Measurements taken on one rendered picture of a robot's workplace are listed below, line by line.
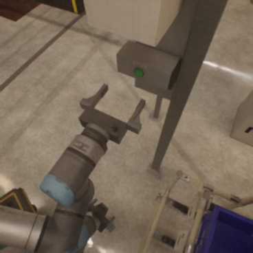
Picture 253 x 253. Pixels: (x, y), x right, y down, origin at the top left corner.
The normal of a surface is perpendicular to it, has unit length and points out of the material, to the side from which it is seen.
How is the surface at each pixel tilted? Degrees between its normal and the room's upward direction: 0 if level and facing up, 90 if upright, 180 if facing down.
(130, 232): 0
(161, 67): 0
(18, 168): 0
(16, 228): 25
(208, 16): 90
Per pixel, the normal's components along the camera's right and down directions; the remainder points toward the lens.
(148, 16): -0.47, 0.77
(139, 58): -0.02, -0.49
